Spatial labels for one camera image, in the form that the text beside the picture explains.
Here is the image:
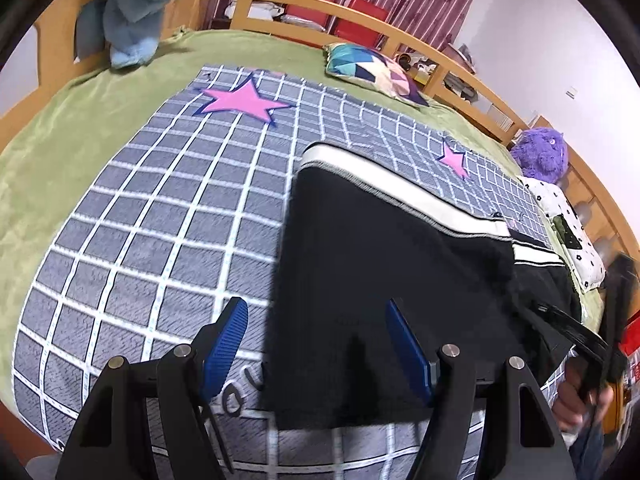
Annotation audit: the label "white floral pillow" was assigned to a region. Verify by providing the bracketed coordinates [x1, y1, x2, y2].
[520, 175, 607, 293]

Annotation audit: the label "purple plush toy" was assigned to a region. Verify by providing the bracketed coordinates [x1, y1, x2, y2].
[510, 127, 569, 183]

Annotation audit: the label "person's right hand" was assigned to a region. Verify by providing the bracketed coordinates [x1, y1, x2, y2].
[556, 352, 617, 433]

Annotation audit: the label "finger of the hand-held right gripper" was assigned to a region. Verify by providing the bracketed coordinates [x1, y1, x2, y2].
[602, 254, 637, 351]
[531, 301, 611, 361]

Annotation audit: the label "pile of papers and boxes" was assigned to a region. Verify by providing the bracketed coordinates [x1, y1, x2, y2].
[395, 42, 516, 128]

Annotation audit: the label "dark green patterned cloth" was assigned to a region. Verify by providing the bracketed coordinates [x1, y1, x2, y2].
[551, 214, 584, 252]

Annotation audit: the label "wooden bed frame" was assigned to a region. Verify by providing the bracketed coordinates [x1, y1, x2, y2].
[0, 0, 640, 261]

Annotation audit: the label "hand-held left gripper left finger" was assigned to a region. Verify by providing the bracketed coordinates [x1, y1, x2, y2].
[55, 296, 250, 480]

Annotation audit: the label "red chair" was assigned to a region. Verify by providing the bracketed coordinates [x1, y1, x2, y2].
[287, 0, 333, 28]
[334, 0, 391, 51]

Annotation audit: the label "colourful triangle pattern pillow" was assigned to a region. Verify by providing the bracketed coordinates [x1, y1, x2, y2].
[322, 42, 431, 108]

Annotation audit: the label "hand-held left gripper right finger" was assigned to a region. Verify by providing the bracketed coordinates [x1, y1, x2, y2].
[384, 299, 573, 480]

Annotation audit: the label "person's blue jeans leg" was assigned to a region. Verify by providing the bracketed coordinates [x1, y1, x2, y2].
[570, 427, 608, 480]

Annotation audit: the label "blue plush toy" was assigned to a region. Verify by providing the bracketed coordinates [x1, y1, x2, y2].
[75, 0, 224, 70]

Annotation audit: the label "grey plaid star blanket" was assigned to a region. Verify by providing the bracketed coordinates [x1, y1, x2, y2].
[10, 64, 571, 480]

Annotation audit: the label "black pants with white drawstring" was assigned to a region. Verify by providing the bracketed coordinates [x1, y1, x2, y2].
[262, 140, 586, 433]

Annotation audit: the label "green bed sheet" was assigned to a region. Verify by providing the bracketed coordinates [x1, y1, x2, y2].
[0, 27, 606, 411]

